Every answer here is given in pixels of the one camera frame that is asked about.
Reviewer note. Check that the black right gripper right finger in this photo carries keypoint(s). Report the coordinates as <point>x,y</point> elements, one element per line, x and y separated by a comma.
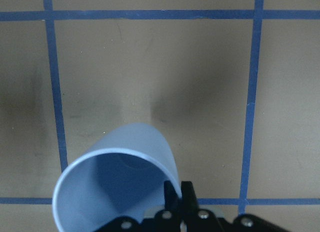
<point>189,203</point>

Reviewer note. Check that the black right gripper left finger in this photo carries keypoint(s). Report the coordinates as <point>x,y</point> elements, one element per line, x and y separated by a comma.
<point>171,201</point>

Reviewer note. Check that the light blue plastic cup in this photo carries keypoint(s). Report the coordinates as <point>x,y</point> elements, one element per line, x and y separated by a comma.
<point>122,174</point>

